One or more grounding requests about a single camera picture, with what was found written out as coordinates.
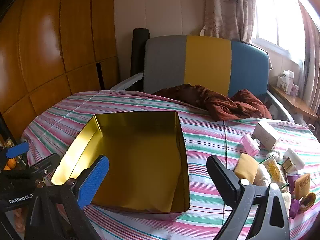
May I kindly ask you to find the pink sheer curtain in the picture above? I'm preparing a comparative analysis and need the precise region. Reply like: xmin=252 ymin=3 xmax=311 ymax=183
xmin=297 ymin=0 xmax=320 ymax=120

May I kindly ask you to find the small pale gold box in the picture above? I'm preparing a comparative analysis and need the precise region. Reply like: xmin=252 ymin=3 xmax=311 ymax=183
xmin=282 ymin=157 xmax=298 ymax=173

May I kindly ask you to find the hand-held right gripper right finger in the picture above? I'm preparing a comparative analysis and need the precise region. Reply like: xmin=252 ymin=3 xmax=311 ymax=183
xmin=206 ymin=155 xmax=290 ymax=240

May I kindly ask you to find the white printed box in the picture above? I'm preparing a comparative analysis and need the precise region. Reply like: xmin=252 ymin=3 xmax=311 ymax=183
xmin=251 ymin=121 xmax=282 ymax=152

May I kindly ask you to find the gold metal tin box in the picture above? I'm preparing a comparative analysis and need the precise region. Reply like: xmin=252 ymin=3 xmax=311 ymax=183
xmin=50 ymin=110 xmax=190 ymax=214

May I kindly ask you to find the pink snack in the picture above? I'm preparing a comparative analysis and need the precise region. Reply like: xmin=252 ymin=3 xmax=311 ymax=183
xmin=240 ymin=133 xmax=261 ymax=157

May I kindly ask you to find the striped bedsheet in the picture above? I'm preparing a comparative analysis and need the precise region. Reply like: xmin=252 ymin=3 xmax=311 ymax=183
xmin=21 ymin=90 xmax=320 ymax=240

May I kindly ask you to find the clear plastic bag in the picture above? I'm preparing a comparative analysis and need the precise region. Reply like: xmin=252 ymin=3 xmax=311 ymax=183
xmin=280 ymin=191 xmax=292 ymax=215

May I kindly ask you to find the wooden side shelf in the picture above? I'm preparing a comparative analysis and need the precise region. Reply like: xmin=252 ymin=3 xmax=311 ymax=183
xmin=269 ymin=84 xmax=319 ymax=124

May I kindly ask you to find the grey yellow blue chair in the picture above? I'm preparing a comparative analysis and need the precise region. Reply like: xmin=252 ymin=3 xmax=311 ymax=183
xmin=110 ymin=35 xmax=294 ymax=124

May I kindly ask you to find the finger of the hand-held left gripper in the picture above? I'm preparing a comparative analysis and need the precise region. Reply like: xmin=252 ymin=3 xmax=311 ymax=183
xmin=0 ymin=141 xmax=30 ymax=160
xmin=15 ymin=152 xmax=60 ymax=180

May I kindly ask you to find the black rolled mat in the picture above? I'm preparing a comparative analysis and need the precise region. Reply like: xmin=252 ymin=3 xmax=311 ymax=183
xmin=130 ymin=28 xmax=151 ymax=77

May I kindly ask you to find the wooden wardrobe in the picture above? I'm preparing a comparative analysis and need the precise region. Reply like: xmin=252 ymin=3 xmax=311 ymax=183
xmin=0 ymin=0 xmax=120 ymax=140

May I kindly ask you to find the white sock ball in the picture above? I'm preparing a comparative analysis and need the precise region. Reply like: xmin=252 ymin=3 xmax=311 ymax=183
xmin=254 ymin=164 xmax=272 ymax=187

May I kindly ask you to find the beige patterned curtain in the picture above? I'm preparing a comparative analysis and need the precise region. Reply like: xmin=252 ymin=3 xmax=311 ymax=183
xmin=201 ymin=0 xmax=255 ymax=43

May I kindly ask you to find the tan rectangular block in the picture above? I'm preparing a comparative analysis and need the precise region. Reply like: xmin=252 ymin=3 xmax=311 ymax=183
xmin=294 ymin=172 xmax=311 ymax=194

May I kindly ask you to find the dark brown cloth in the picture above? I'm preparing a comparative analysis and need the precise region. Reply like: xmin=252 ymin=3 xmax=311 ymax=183
xmin=152 ymin=83 xmax=273 ymax=122

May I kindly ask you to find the bright window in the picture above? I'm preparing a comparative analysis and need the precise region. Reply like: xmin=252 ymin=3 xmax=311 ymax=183
xmin=250 ymin=0 xmax=315 ymax=65

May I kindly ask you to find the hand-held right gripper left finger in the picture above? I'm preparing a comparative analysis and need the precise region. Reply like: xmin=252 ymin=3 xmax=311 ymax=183
xmin=25 ymin=155 xmax=110 ymax=240

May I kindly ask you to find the white carton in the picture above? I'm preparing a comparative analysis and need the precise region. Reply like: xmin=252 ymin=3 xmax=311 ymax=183
xmin=276 ymin=70 xmax=295 ymax=95

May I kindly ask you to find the yellow sponge cloth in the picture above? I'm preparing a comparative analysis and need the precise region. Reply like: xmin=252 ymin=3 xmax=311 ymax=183
xmin=233 ymin=153 xmax=259 ymax=184

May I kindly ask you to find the yellow green snack packet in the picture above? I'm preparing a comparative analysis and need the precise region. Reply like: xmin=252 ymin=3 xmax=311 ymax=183
xmin=260 ymin=155 xmax=288 ymax=188

